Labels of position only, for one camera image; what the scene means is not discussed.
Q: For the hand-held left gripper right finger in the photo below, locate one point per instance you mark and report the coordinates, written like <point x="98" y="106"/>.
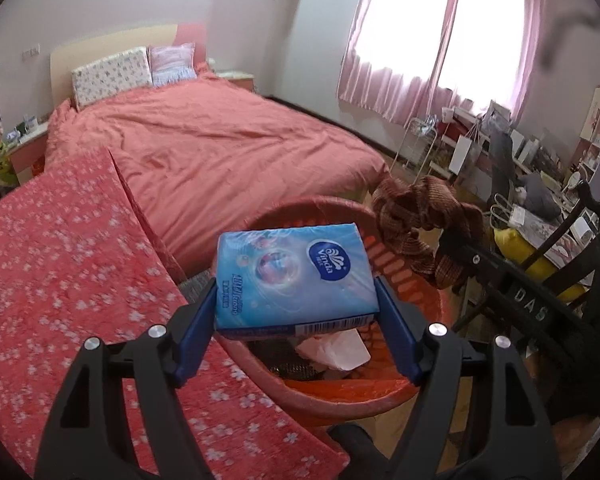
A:
<point x="397" y="330"/>

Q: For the white wall socket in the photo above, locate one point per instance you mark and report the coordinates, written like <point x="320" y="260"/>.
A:
<point x="30" y="52"/>

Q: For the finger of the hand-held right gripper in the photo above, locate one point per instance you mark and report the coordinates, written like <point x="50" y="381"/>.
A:
<point x="467" y="257"/>

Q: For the blue tissue pack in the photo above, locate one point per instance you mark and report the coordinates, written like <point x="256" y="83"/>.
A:
<point x="290" y="280"/>

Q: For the pink curtain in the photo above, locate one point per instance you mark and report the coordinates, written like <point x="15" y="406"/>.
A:
<point x="405" y="35"/>

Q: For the red floral cloth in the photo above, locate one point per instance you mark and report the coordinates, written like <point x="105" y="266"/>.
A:
<point x="80" y="285"/>

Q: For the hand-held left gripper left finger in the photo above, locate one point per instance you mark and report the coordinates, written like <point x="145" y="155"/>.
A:
<point x="200" y="320"/>

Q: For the pink striped pillow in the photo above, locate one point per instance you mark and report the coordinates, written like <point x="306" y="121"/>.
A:
<point x="172" y="62"/>

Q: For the red plastic basket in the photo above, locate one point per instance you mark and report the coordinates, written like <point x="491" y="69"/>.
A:
<point x="340" y="395"/>

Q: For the wooden nightstand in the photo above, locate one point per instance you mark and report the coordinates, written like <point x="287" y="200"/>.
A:
<point x="237" y="80"/>

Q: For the beige pink headboard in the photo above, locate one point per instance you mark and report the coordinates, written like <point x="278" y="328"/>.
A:
<point x="105" y="42"/>

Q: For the grey cloth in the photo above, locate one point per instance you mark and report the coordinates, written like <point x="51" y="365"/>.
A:
<point x="540" y="195"/>

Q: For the white paper bag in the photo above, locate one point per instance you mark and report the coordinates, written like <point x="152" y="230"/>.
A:
<point x="462" y="155"/>

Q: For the white floral pillow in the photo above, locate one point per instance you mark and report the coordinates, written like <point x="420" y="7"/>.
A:
<point x="110" y="75"/>

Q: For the brown checked scrunchie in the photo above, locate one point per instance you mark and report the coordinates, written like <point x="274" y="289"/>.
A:
<point x="410" y="220"/>

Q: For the white tissue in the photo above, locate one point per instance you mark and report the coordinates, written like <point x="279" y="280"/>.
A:
<point x="335" y="350"/>

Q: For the cluttered desk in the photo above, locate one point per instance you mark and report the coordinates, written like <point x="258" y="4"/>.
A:
<point x="535" y="160"/>

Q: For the white mug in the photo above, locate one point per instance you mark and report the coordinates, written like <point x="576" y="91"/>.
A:
<point x="30" y="124"/>

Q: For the bed with pink duvet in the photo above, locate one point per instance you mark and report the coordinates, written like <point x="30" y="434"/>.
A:
<point x="220" y="150"/>

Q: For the yellow bag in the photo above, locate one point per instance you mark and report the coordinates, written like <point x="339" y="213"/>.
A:
<point x="517" y="250"/>

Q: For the pink white nightstand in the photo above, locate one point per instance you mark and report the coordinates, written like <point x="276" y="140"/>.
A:
<point x="27" y="155"/>

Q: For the black office chair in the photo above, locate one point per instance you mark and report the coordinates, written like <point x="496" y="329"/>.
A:
<point x="502" y="160"/>

